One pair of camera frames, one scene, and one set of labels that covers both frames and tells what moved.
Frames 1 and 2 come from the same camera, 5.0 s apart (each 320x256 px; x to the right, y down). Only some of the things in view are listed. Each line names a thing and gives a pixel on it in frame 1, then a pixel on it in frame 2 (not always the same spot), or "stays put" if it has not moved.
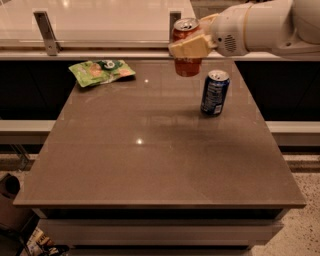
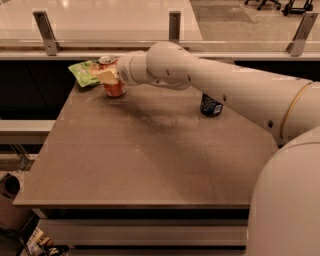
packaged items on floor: [41, 244] stays put
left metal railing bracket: [53, 48] stays put
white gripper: [227, 30] to [124, 72]
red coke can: [186, 28] to [114, 88]
